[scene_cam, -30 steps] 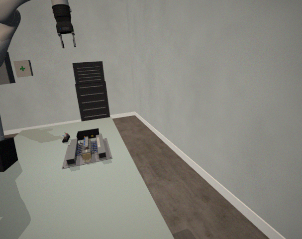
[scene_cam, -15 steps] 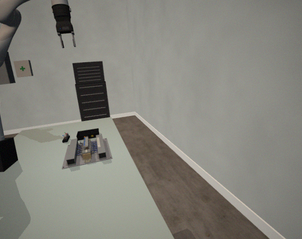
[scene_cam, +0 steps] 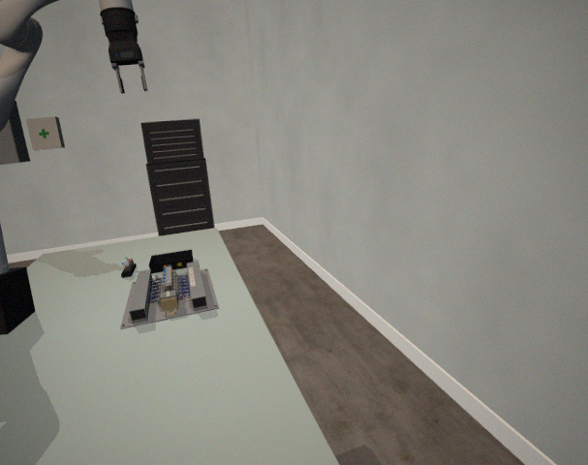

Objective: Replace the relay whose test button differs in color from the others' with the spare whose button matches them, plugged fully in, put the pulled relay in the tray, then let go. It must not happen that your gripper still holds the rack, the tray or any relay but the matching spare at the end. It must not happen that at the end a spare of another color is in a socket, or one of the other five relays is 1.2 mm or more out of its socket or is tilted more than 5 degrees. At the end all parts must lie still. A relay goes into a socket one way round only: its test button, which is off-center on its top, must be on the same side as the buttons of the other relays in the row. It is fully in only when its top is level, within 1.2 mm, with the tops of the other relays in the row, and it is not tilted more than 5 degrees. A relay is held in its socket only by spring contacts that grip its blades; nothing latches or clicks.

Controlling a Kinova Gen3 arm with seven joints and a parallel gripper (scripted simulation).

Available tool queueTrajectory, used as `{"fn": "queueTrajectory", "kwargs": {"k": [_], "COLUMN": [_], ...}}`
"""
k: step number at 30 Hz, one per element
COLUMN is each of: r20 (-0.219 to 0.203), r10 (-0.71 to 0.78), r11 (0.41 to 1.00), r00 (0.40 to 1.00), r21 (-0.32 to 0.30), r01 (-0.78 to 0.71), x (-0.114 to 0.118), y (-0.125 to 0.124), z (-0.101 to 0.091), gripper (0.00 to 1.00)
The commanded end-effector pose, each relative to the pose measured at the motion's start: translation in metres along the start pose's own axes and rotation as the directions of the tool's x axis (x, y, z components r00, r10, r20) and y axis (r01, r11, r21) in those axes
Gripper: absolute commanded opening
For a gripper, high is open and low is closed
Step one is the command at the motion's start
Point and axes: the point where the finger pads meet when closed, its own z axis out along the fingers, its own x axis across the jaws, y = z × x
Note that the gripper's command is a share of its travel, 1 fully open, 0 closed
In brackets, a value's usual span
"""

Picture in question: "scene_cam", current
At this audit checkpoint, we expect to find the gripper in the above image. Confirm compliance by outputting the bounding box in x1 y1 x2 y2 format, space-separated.
99 0 147 93

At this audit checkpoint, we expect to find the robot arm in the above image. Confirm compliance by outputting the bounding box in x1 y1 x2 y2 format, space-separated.
0 0 58 274

